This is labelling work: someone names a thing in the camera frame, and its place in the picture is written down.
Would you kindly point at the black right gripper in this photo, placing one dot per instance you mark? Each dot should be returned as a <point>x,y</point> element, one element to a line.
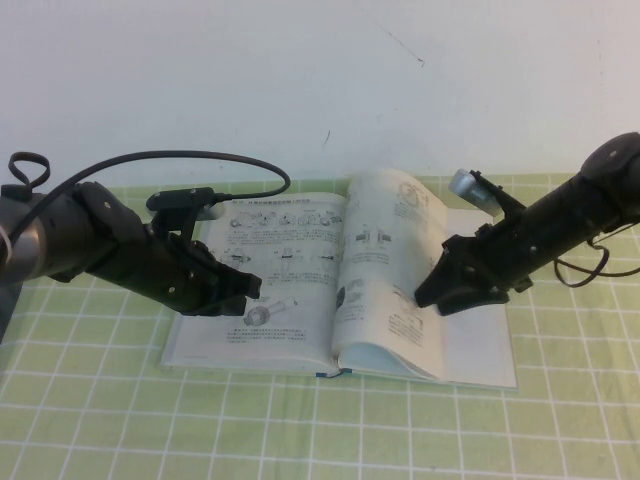
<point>485,270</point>

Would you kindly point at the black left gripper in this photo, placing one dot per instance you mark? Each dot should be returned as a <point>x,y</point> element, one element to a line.
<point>185,280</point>

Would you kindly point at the illustrated technical book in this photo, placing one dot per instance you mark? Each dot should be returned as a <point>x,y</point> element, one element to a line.
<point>280,320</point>

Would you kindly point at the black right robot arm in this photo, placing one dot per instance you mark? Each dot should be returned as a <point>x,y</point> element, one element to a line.
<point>575,200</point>

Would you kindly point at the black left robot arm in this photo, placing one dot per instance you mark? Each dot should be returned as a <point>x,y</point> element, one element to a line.
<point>65,235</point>

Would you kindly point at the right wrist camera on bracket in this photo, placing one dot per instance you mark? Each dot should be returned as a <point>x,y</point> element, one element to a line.
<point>470,187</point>

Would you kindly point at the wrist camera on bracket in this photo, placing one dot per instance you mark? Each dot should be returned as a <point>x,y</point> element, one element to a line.
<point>470,187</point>
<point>180,197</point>

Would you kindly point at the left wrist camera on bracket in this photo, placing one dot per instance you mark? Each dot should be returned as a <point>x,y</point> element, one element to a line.
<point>180,197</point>

